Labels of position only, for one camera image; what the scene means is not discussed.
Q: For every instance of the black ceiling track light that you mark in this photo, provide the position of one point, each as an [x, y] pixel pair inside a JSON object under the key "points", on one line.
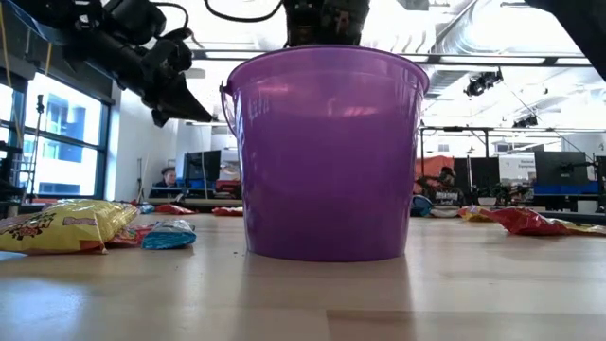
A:
{"points": [[525, 121], [483, 83]]}

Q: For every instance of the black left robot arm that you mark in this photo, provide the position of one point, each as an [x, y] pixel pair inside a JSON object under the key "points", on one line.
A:
{"points": [[57, 23]]}

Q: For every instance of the orange cloth partition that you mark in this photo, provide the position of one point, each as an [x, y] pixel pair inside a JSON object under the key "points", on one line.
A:
{"points": [[428, 168]]}

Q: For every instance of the blue round object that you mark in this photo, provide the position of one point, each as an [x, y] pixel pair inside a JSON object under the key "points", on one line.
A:
{"points": [[420, 206]]}

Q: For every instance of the blue white candy bar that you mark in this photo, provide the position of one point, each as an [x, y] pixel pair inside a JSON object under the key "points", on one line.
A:
{"points": [[147, 209], [168, 235]]}

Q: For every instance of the purple plastic bucket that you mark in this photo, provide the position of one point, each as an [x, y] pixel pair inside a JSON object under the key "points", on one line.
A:
{"points": [[326, 166]]}

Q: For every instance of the black aluminium table frame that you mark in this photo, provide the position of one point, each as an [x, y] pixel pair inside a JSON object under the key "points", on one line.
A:
{"points": [[582, 215]]}

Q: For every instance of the red Skittles packet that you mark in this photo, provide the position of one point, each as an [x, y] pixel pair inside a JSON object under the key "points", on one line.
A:
{"points": [[172, 209], [227, 211], [525, 221], [130, 235]]}

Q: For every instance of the large glass window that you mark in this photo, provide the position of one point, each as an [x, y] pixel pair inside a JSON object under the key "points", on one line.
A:
{"points": [[66, 137]]}

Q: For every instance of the overhead light bar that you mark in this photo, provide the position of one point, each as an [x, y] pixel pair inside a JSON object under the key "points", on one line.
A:
{"points": [[426, 58]]}

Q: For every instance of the person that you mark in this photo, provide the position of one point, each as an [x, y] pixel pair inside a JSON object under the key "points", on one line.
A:
{"points": [[166, 179]]}

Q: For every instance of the black tripod stand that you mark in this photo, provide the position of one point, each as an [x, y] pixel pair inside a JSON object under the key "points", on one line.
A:
{"points": [[40, 106]]}

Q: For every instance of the yellow candy packet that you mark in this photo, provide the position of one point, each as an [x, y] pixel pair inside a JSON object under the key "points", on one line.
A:
{"points": [[471, 214], [589, 228], [61, 227]]}

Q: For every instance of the large black monitor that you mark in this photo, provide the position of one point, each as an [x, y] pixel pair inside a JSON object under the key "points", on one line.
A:
{"points": [[561, 168]]}

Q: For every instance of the black metal rack frame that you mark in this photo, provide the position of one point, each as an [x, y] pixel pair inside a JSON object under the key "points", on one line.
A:
{"points": [[454, 128]]}

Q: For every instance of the blue desk panel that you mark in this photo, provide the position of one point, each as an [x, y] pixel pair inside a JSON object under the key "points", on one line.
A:
{"points": [[565, 189]]}

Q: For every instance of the black computer monitor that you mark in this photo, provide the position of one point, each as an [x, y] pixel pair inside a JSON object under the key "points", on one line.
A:
{"points": [[202, 166]]}

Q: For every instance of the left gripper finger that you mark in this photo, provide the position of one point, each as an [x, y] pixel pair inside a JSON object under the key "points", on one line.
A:
{"points": [[180, 104]]}

